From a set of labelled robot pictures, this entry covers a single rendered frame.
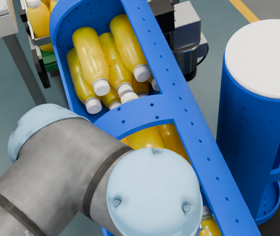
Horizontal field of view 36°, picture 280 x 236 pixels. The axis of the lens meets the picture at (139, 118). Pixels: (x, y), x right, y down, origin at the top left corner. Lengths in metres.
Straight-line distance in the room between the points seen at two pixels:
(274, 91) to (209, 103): 1.27
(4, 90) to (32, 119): 2.26
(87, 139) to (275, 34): 0.94
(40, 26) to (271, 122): 0.74
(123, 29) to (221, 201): 0.55
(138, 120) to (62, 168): 0.47
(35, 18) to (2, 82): 1.38
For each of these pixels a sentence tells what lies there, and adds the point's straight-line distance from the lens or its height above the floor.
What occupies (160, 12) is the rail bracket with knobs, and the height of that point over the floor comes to 1.00.
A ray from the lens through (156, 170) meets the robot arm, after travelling 0.35.
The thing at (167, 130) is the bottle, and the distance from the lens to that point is 0.93.
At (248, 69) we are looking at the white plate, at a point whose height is 1.04.
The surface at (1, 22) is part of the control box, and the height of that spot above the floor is 1.06.
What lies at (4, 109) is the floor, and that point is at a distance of 2.59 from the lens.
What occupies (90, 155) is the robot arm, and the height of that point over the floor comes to 1.60.
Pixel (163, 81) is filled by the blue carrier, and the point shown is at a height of 1.22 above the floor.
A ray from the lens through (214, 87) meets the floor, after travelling 2.45.
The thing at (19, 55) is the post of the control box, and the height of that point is 0.83.
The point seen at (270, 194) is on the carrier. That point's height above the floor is 0.16.
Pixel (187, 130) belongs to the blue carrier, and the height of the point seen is 1.21.
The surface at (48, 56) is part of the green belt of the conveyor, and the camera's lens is 1.47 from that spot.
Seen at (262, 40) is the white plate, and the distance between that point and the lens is 1.25.
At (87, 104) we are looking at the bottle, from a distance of 1.11.
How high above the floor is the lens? 1.93
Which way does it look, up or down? 55 degrees down
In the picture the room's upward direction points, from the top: 10 degrees counter-clockwise
